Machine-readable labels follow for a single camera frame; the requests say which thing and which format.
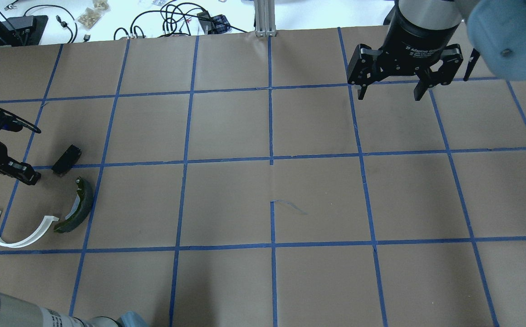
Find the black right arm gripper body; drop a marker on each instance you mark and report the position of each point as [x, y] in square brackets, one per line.
[413, 40]

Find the black stand base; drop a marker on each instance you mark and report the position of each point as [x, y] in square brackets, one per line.
[30, 29]

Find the green brake shoe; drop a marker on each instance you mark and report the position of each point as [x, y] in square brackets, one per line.
[81, 208]

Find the black brake pad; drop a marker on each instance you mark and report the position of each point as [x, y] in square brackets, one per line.
[67, 160]

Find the white curved plastic part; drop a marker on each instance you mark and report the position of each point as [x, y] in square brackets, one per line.
[20, 237]

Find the bag of small parts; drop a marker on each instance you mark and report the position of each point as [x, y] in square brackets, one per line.
[93, 14]

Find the aluminium frame post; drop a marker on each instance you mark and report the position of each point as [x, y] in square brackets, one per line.
[265, 18]

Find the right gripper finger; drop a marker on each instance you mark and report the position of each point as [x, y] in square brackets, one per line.
[361, 91]
[423, 85]

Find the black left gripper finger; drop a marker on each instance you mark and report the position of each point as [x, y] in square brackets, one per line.
[31, 178]

